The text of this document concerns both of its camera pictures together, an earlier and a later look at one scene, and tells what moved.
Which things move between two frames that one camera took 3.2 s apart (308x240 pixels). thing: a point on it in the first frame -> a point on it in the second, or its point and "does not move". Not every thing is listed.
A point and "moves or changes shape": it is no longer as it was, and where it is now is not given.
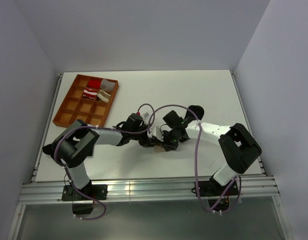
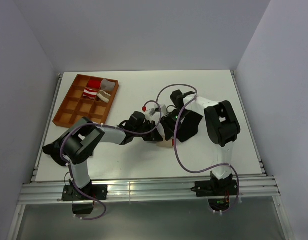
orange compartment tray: [90, 99] does not move
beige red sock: [158, 149] moves or changes shape
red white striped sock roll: [90, 93] does not move
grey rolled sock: [107, 85] does not move
